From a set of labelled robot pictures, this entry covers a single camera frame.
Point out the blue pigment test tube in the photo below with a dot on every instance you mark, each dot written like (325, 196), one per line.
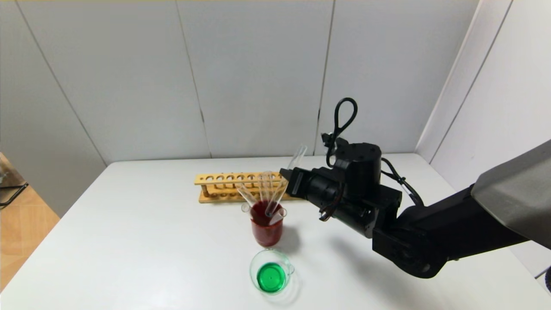
(300, 155)

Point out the clear empty test tube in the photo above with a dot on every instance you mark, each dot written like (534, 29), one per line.
(270, 185)
(280, 213)
(263, 187)
(246, 196)

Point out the clear glass beaker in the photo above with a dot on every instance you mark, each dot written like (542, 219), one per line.
(271, 277)

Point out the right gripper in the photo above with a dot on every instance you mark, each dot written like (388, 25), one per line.
(298, 181)

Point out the wooden test tube rack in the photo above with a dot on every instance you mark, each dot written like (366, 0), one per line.
(219, 177)

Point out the black metal chair frame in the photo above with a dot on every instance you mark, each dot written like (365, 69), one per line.
(17, 191)

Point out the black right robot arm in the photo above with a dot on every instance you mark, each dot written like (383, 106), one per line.
(430, 232)

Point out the red plastic cup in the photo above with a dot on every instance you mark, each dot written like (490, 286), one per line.
(267, 234)

